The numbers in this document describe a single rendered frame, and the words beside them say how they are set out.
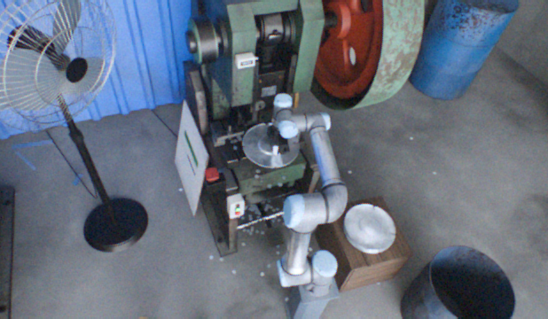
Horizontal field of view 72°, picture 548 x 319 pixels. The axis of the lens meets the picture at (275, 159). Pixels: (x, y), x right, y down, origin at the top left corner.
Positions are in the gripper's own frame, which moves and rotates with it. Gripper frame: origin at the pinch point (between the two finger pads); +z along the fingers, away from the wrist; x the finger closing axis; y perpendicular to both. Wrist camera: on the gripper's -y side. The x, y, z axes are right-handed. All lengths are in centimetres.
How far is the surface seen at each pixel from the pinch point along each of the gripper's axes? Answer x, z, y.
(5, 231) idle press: 148, 77, 54
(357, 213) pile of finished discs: -44, 41, -25
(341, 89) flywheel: -32.9, -28.3, 5.9
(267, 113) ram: 1.0, -15.5, 13.7
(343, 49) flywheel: -36, -43, 17
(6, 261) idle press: 147, 77, 33
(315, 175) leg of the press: -23.0, 21.0, -4.7
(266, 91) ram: 1.3, -27.1, 16.5
